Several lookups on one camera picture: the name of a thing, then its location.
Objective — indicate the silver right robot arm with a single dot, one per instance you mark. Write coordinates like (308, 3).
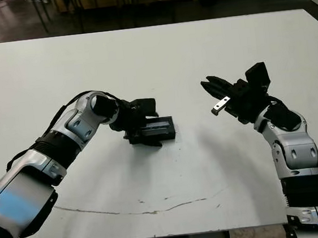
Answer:
(296, 150)

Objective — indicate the black box lid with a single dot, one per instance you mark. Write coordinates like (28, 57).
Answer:
(160, 127)

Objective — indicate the black metal chair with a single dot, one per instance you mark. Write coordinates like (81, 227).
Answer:
(80, 19)
(133, 13)

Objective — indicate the black metal desk leg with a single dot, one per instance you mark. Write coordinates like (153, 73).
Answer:
(41, 19)

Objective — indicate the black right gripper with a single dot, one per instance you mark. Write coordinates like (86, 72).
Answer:
(248, 104)

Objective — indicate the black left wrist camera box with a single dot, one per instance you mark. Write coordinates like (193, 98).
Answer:
(146, 106)

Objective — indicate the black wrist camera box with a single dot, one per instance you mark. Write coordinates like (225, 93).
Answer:
(146, 106)
(256, 74)

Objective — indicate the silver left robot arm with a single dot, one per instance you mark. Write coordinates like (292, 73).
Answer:
(25, 172)

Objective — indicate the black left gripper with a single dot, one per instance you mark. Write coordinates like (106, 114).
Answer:
(128, 125)

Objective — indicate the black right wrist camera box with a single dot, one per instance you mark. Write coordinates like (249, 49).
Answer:
(256, 74)

